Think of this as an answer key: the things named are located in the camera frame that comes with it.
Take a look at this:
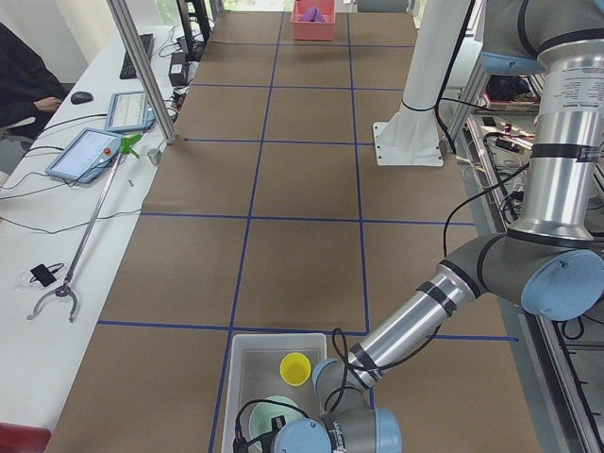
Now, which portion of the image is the small black device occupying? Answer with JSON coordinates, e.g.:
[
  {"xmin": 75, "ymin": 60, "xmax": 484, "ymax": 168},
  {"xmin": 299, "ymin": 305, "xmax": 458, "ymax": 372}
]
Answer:
[{"xmin": 29, "ymin": 264, "xmax": 57, "ymax": 287}]

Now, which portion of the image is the seated person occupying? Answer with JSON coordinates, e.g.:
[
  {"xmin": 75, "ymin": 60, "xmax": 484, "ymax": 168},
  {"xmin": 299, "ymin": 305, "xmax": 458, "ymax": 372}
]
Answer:
[{"xmin": 0, "ymin": 22, "xmax": 67, "ymax": 143}]

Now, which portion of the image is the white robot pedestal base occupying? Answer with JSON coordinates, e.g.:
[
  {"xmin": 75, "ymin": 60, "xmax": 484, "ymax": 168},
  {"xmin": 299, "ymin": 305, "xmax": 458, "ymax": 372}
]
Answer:
[{"xmin": 373, "ymin": 1, "xmax": 475, "ymax": 167}]

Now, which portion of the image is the yellow plastic cup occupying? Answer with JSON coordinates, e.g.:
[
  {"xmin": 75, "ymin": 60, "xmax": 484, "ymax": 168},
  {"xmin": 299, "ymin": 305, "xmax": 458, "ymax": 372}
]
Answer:
[{"xmin": 279, "ymin": 352, "xmax": 311, "ymax": 387}]

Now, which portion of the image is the black computer mouse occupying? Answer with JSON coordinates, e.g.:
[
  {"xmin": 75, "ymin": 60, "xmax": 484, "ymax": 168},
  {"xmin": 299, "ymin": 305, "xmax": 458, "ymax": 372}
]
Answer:
[{"xmin": 70, "ymin": 91, "xmax": 94, "ymax": 105}]

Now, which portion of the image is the teach pendant tablet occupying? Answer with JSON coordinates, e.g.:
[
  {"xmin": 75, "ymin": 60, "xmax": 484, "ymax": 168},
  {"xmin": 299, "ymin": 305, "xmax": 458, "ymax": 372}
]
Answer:
[
  {"xmin": 105, "ymin": 92, "xmax": 156, "ymax": 133},
  {"xmin": 45, "ymin": 128, "xmax": 123, "ymax": 184}
]

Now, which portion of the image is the black power box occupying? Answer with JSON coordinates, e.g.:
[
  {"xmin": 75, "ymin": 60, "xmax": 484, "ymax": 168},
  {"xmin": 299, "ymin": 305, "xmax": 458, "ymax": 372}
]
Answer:
[{"xmin": 168, "ymin": 52, "xmax": 189, "ymax": 87}]

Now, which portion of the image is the pink plastic tray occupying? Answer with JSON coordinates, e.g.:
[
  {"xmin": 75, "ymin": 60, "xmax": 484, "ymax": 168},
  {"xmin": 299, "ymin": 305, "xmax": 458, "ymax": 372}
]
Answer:
[{"xmin": 291, "ymin": 0, "xmax": 336, "ymax": 42}]

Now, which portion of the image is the clear plastic storage box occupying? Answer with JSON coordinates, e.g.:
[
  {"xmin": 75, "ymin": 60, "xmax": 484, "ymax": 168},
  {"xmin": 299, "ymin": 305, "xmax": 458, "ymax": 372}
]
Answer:
[{"xmin": 220, "ymin": 332, "xmax": 374, "ymax": 453}]

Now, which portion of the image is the long reacher grabber tool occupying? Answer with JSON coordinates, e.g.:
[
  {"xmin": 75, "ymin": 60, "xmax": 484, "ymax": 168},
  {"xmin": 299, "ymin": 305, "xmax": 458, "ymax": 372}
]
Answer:
[{"xmin": 26, "ymin": 133, "xmax": 143, "ymax": 323}]

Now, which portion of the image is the teach pendant tablet near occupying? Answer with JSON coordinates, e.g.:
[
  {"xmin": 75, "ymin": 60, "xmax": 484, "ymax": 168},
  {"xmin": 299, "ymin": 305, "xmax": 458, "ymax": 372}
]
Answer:
[{"xmin": 45, "ymin": 128, "xmax": 123, "ymax": 184}]

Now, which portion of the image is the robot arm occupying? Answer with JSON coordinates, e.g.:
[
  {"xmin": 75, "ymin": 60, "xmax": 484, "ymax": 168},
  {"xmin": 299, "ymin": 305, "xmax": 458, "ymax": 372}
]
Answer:
[{"xmin": 233, "ymin": 1, "xmax": 603, "ymax": 452}]

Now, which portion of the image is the teach pendant tablet far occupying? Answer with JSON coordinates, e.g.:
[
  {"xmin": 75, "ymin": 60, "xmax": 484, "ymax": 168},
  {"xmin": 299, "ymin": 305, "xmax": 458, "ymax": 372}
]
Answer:
[{"xmin": 105, "ymin": 92, "xmax": 156, "ymax": 133}]

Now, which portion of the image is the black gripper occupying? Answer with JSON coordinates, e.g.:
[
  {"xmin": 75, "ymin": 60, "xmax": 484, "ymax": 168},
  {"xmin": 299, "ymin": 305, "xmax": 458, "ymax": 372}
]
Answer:
[{"xmin": 232, "ymin": 415, "xmax": 286, "ymax": 453}]

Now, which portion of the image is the mint green bowl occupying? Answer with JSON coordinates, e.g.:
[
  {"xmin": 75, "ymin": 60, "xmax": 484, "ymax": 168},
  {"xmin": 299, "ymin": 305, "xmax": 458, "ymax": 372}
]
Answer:
[{"xmin": 249, "ymin": 402, "xmax": 303, "ymax": 439}]

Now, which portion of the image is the purple cloth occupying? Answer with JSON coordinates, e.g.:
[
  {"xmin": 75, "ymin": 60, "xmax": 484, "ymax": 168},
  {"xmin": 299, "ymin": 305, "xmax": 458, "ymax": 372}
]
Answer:
[{"xmin": 300, "ymin": 6, "xmax": 325, "ymax": 23}]

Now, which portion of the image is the black keyboard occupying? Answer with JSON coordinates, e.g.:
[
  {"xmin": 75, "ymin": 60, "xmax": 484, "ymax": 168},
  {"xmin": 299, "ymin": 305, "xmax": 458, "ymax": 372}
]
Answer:
[{"xmin": 119, "ymin": 33, "xmax": 156, "ymax": 80}]

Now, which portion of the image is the aluminium frame post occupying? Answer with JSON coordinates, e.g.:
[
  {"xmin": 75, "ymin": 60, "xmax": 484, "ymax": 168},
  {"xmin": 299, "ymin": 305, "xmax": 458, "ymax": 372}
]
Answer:
[{"xmin": 107, "ymin": 0, "xmax": 176, "ymax": 145}]

